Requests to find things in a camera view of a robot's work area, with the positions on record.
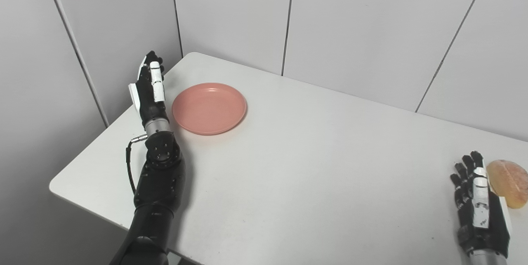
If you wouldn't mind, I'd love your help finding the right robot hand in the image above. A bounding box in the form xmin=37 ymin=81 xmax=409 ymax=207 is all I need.
xmin=450 ymin=151 xmax=513 ymax=258

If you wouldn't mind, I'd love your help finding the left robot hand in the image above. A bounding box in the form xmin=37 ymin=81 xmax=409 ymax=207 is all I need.
xmin=128 ymin=51 xmax=170 ymax=124

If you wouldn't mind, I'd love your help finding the golden bread roll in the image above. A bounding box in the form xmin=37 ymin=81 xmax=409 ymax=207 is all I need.
xmin=486 ymin=159 xmax=528 ymax=209

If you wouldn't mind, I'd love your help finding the pink plate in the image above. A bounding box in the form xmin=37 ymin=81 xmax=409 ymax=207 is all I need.
xmin=172 ymin=83 xmax=248 ymax=136

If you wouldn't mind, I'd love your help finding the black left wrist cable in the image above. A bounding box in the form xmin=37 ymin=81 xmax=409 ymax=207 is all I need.
xmin=126 ymin=134 xmax=149 ymax=195

